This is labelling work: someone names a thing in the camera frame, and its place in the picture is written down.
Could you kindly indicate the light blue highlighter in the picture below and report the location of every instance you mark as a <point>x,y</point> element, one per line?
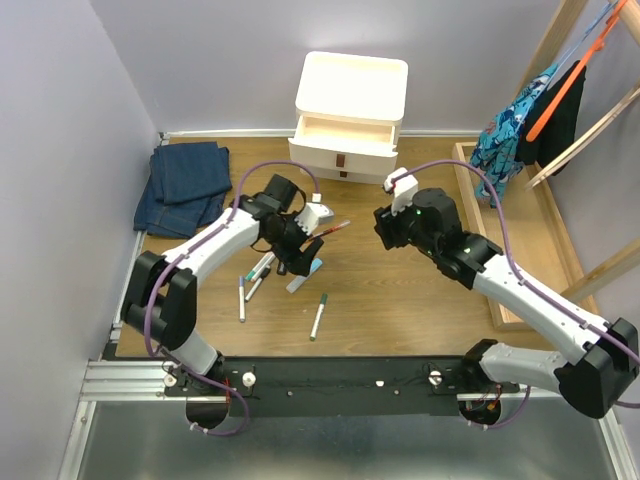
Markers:
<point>299,280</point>

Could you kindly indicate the wooden tray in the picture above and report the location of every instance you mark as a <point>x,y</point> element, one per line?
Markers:
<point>539,241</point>

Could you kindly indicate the folded blue jeans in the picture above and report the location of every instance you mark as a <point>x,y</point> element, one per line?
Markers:
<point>185,191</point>

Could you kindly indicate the blue patterned garment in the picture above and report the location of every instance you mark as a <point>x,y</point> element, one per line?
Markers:
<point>495,151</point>

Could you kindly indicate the teal capped white marker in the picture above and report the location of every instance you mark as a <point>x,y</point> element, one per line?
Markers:
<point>256,271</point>

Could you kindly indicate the orange hanger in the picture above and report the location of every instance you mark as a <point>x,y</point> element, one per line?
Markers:
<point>612,13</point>

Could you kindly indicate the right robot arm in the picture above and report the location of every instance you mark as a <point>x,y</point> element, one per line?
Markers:
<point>594,361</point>

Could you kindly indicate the drawer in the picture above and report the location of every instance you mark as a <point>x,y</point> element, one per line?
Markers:
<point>347,176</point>
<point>344,146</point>

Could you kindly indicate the black garment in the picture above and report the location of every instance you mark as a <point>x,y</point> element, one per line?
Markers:
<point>558,132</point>

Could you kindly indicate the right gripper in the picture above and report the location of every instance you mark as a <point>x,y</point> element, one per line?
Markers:
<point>385,222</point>

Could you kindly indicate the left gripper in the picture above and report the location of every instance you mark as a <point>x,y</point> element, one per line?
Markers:
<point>296,261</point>

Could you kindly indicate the aluminium rail frame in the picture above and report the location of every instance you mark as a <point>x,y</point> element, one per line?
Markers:
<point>380,303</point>

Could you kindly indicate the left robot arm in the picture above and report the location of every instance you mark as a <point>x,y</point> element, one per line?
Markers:
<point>161,297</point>

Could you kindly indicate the red gel pen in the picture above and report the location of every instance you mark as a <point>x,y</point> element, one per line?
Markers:
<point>332,229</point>

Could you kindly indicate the dark green capped marker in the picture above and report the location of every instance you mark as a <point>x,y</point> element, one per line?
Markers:
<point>318,316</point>

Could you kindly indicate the wooden clothes rack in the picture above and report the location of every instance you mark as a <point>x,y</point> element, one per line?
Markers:
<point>592,211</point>

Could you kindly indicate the black capped white marker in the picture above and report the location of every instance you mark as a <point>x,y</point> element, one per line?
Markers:
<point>265,273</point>

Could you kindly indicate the white drawer unit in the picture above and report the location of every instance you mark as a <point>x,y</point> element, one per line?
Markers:
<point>360,89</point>

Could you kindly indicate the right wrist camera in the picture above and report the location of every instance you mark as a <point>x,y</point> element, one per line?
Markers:
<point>402,186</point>

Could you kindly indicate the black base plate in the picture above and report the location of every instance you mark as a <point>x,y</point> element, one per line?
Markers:
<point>350,386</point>

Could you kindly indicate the purple capped white marker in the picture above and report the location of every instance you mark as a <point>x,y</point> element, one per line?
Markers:
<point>242,301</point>

